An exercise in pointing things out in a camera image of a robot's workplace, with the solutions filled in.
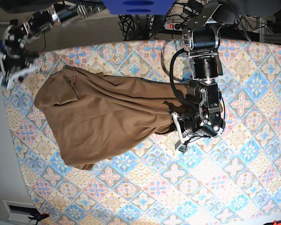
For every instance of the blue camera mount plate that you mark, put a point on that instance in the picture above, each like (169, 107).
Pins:
(138, 7)

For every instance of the black power strip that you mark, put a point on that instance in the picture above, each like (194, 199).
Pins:
(175, 26)

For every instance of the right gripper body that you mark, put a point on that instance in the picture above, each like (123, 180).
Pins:
(15, 69)

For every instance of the white floor vent box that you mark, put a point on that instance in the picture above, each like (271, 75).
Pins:
(19, 213)

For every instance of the brown t-shirt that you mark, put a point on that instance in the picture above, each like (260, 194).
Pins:
(95, 117)

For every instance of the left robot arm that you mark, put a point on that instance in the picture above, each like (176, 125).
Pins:
(205, 113)

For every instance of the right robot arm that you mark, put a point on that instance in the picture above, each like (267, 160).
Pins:
(16, 37)

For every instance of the orange black spring clamp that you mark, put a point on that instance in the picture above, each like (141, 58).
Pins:
(38, 217)

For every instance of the red clamp bottom edge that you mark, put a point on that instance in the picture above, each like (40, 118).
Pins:
(276, 222)

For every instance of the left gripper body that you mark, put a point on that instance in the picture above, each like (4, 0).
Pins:
(188, 129)

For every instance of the patterned tablecloth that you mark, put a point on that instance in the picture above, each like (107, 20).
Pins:
(232, 179)

